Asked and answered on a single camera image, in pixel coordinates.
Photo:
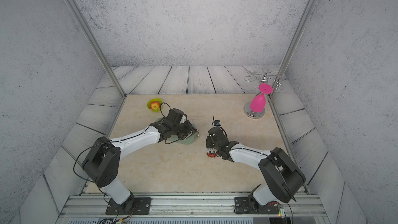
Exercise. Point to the green plastic bowl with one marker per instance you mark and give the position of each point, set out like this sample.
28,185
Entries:
152,100

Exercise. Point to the red yellow toy apple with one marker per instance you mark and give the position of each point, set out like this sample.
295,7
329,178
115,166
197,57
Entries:
154,105

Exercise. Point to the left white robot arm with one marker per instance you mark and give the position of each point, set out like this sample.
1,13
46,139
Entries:
102,161

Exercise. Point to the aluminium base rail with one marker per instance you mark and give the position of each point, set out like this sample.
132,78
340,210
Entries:
191,205

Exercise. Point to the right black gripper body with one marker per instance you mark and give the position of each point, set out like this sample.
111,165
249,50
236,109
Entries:
210,144

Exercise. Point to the right aluminium frame post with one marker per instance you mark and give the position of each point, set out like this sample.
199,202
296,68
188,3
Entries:
308,9

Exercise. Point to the pink plastic wine glass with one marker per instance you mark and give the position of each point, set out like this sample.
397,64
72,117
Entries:
258,103

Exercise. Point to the white kitty keychain decoration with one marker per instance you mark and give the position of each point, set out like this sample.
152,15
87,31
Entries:
211,153

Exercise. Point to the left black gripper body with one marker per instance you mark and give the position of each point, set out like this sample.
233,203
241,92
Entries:
183,130

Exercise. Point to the aluminium frame post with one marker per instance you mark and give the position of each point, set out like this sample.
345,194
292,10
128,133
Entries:
76,12
308,9

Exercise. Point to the metal glass holder stand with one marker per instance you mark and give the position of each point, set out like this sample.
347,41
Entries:
267,78

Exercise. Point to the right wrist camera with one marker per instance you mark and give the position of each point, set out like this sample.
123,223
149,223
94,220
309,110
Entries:
216,123

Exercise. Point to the green corduroy pouch bag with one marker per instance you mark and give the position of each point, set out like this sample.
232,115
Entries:
174,132

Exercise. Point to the left aluminium frame post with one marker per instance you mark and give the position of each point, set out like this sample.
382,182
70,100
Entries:
76,12

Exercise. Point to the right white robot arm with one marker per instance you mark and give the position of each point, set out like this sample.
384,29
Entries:
282,176

